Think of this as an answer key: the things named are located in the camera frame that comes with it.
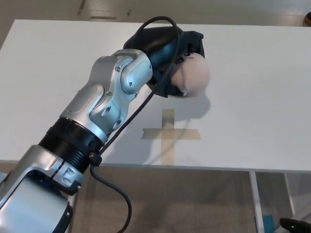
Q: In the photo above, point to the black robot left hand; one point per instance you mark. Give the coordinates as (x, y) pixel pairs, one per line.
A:
(158, 46)

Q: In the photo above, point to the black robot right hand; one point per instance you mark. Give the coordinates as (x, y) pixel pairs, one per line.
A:
(294, 225)

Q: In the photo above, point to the pink dumpling plush toy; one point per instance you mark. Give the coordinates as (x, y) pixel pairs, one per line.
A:
(194, 75)

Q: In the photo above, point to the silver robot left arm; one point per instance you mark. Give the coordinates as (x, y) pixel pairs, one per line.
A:
(102, 97)

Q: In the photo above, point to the thin white table leg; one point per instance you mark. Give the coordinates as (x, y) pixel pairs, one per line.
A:
(290, 194)

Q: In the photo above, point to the notched beige tape strip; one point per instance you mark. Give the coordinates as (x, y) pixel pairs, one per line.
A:
(189, 134)

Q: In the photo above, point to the dark shoe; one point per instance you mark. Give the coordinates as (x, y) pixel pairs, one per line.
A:
(308, 18)

